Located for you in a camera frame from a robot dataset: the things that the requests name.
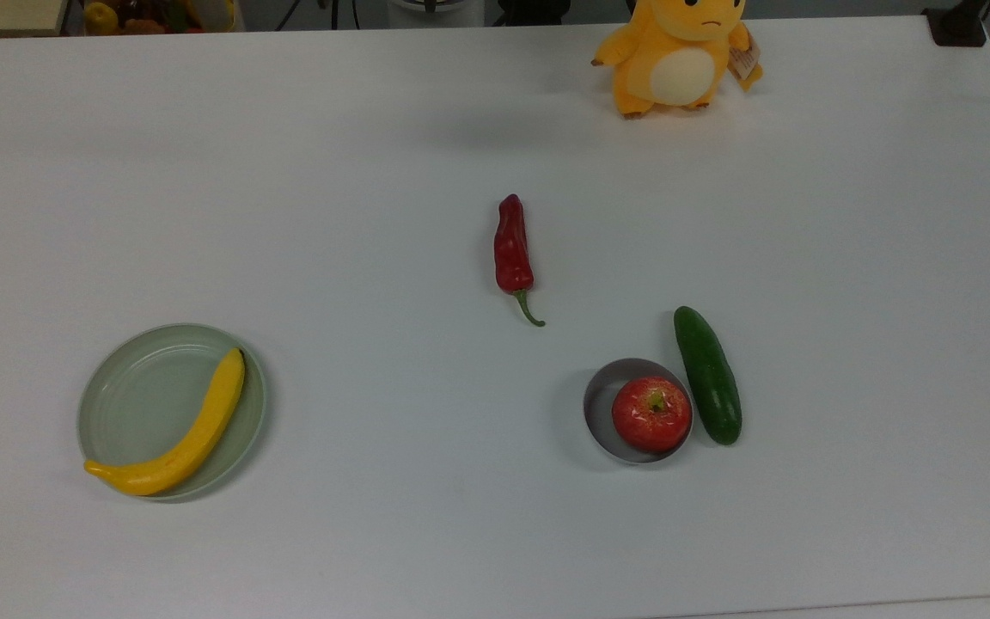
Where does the green cucumber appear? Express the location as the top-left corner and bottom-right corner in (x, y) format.
(674, 305), (743, 447)

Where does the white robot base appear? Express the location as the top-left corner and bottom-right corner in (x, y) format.
(388, 0), (486, 29)

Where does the yellow banana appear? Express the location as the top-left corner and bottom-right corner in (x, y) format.
(84, 347), (247, 497)

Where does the small grey metal bowl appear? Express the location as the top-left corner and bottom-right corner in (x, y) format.
(583, 358), (694, 465)

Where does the black clamp block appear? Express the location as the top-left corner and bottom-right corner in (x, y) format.
(923, 0), (990, 48)

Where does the beige box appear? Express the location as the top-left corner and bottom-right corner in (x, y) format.
(0, 0), (70, 39)

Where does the bin of toy fruit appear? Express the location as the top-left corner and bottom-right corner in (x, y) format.
(82, 0), (242, 36)

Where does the red apple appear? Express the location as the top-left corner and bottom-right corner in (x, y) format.
(611, 377), (693, 454)

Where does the red chili pepper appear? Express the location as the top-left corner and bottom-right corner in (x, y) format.
(494, 193), (547, 328)

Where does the yellow plush toy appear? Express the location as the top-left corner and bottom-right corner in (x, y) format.
(591, 0), (764, 119)

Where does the pale green plate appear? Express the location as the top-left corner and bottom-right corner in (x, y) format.
(76, 322), (268, 500)

